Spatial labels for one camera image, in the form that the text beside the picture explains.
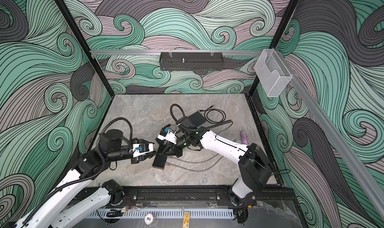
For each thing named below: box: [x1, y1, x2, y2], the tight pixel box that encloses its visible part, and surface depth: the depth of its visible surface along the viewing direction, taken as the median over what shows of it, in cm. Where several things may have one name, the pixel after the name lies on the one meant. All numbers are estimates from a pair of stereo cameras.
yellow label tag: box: [182, 211, 191, 228], surface depth 67 cm
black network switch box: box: [152, 138, 168, 170], surface depth 85 cm
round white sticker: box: [144, 213, 154, 225], surface depth 64 cm
